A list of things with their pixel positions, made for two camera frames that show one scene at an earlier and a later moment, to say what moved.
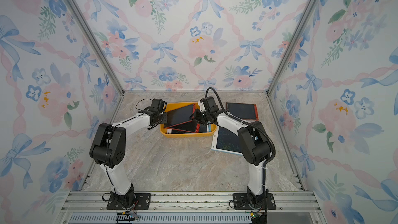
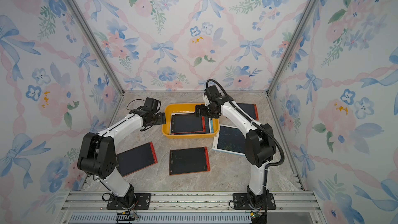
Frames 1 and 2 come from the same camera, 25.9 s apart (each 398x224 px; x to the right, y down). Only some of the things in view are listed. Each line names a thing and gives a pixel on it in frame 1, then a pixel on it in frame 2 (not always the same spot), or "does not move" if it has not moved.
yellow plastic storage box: x=172 y=106 does not move
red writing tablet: x=180 y=115 to x=188 y=161
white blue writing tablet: x=226 y=141 does not move
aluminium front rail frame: x=185 y=207 does not move
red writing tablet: x=188 y=127 to x=131 y=161
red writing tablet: x=248 y=112 does not move
